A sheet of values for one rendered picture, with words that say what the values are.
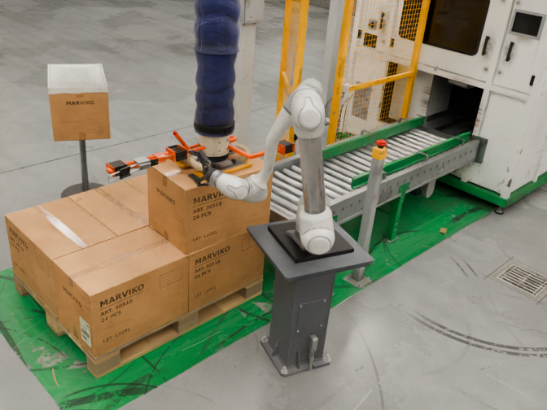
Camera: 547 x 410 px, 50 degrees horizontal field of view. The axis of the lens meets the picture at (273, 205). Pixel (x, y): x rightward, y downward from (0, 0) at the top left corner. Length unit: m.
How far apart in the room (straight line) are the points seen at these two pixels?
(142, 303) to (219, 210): 0.65
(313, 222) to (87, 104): 2.30
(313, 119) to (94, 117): 2.39
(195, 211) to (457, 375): 1.74
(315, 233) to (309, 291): 0.50
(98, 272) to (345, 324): 1.54
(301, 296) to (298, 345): 0.34
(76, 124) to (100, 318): 1.82
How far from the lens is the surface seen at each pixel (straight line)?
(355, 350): 3.59
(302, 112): 2.41
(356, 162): 4.65
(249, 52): 4.65
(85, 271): 3.19
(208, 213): 3.23
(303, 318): 3.17
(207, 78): 3.09
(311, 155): 2.55
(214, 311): 3.70
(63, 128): 4.52
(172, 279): 3.28
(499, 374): 3.73
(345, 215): 3.97
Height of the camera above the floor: 2.34
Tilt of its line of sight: 28 degrees down
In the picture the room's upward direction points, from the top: 5 degrees clockwise
